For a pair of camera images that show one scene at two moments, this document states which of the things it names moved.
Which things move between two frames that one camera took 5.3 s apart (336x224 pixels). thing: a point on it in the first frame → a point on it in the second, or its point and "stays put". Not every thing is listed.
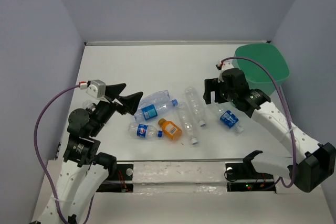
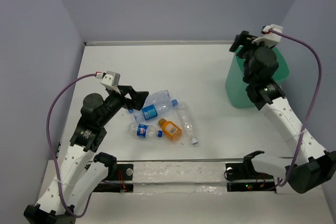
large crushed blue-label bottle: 151,105 stays put
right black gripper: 211,85 → 244,39
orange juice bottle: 170,129 stays put
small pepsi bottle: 144,130 stays put
